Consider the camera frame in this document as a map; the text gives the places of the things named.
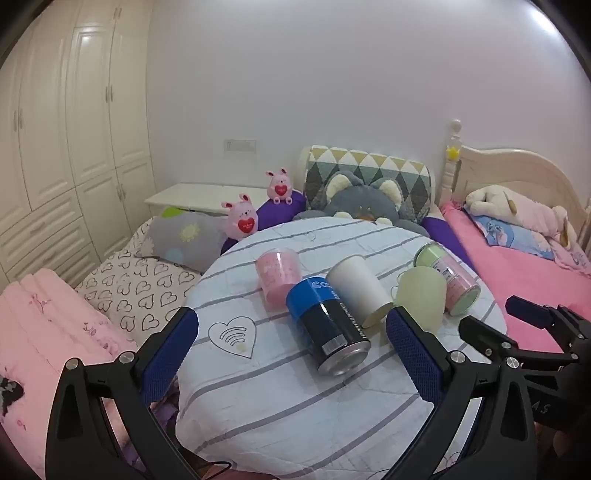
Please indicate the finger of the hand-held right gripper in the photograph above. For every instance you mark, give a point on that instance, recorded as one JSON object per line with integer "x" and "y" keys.
{"x": 485, "y": 339}
{"x": 531, "y": 310}

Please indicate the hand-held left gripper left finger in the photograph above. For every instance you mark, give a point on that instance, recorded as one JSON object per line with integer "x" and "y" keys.
{"x": 170, "y": 355}

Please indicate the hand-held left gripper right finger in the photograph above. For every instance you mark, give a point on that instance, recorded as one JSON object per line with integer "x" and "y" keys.
{"x": 414, "y": 356}

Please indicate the pale green frosted cup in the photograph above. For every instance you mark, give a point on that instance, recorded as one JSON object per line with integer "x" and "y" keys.
{"x": 422, "y": 295}

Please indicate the green and pink cup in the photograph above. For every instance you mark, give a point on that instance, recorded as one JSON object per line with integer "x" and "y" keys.
{"x": 455, "y": 279}

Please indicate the white paper cup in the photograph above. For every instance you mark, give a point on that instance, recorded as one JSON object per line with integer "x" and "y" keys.
{"x": 358, "y": 288}

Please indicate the blue and black cup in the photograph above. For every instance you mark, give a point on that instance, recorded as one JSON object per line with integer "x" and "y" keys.
{"x": 325, "y": 325}

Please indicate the pink clear plastic cup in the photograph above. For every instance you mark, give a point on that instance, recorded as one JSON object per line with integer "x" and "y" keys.
{"x": 277, "y": 274}

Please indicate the person's right hand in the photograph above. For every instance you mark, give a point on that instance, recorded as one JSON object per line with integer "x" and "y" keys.
{"x": 562, "y": 444}

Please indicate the pink bed sheet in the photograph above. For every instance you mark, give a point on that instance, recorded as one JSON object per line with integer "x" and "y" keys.
{"x": 503, "y": 277}

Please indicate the blue cartoon pillow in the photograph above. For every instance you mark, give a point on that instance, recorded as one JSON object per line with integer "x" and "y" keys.
{"x": 512, "y": 235}

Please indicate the pink and white plush toy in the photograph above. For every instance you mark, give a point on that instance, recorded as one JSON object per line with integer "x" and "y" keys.
{"x": 517, "y": 207}

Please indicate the purple cushion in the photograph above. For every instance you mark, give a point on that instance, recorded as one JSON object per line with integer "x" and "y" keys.
{"x": 445, "y": 237}
{"x": 272, "y": 210}

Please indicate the grey flower print pillow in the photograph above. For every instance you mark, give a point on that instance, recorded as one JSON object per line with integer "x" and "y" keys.
{"x": 189, "y": 237}

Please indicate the pink quilt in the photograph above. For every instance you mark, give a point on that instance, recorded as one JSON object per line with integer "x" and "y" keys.
{"x": 41, "y": 332}

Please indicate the cream bed headboard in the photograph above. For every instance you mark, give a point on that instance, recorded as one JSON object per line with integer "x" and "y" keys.
{"x": 521, "y": 175}

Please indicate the large pink plush rabbit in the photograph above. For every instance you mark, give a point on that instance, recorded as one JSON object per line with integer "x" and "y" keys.
{"x": 242, "y": 221}

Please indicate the grey plush bear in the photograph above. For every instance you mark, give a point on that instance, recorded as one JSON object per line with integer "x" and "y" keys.
{"x": 364, "y": 203}

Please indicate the white bedside table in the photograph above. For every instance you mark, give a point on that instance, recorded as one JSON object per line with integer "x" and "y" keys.
{"x": 198, "y": 196}

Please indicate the diamond pattern pillow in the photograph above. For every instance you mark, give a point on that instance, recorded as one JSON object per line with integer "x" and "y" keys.
{"x": 369, "y": 168}

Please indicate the small pink plush rabbit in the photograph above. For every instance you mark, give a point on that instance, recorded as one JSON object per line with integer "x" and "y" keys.
{"x": 280, "y": 187}

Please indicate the white wardrobe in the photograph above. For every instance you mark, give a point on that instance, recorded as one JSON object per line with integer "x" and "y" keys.
{"x": 69, "y": 138}

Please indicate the white wall socket panel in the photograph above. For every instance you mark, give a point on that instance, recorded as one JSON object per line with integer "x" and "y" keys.
{"x": 240, "y": 145}

